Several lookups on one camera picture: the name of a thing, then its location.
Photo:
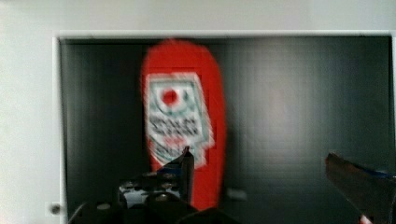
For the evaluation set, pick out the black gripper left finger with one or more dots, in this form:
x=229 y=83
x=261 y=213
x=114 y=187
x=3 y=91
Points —
x=175 y=177

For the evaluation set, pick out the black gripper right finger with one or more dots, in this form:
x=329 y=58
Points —
x=371 y=192

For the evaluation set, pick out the red ketchup bottle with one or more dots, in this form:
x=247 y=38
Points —
x=184 y=107

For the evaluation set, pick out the silver toaster oven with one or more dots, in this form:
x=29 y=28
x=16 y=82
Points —
x=30 y=115

